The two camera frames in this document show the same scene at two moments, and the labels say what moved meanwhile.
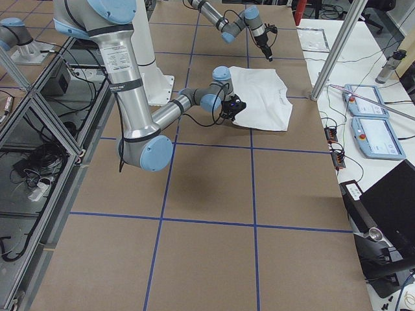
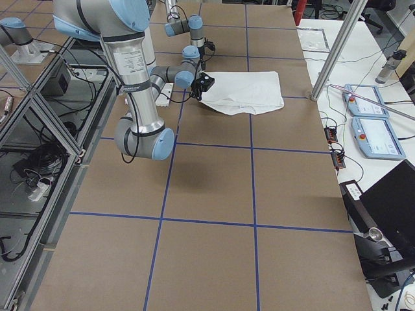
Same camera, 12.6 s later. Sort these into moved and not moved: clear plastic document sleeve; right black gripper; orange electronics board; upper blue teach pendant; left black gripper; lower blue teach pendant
Moved: right black gripper; left black gripper
Not moved: lower blue teach pendant; clear plastic document sleeve; upper blue teach pendant; orange electronics board
